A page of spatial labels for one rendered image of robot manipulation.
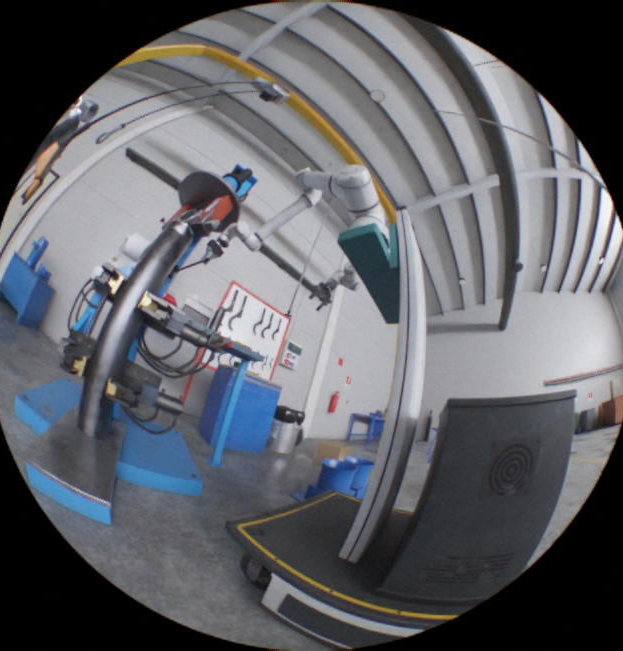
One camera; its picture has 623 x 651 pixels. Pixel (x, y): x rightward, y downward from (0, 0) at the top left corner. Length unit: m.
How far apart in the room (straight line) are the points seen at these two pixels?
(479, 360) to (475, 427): 10.57
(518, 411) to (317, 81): 6.79
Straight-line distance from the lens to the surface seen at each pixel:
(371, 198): 0.85
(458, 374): 10.76
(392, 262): 0.78
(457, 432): 0.42
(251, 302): 3.63
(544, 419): 0.49
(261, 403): 2.37
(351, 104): 6.51
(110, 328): 1.14
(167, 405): 1.29
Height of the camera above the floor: 0.78
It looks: 23 degrees up
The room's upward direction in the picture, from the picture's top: 16 degrees clockwise
